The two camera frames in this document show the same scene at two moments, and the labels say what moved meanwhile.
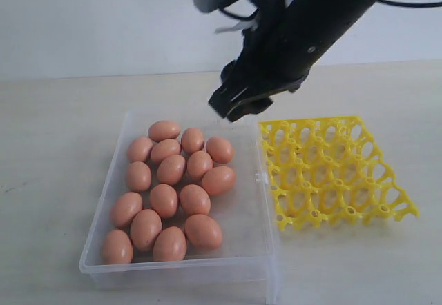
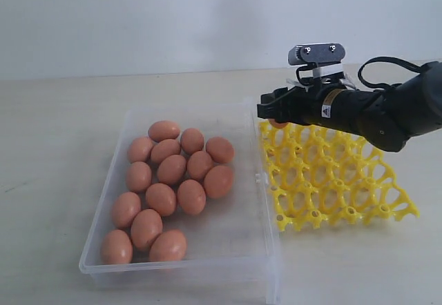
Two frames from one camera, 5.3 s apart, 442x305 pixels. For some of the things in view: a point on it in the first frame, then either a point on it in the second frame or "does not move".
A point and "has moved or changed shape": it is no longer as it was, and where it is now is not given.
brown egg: (138, 176) does not move
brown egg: (164, 200) does not move
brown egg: (146, 227) does not move
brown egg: (195, 199) has moved or changed shape
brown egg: (170, 245) does not move
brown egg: (159, 130) does not move
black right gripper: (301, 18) to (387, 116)
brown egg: (139, 149) does not move
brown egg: (204, 232) to (277, 124)
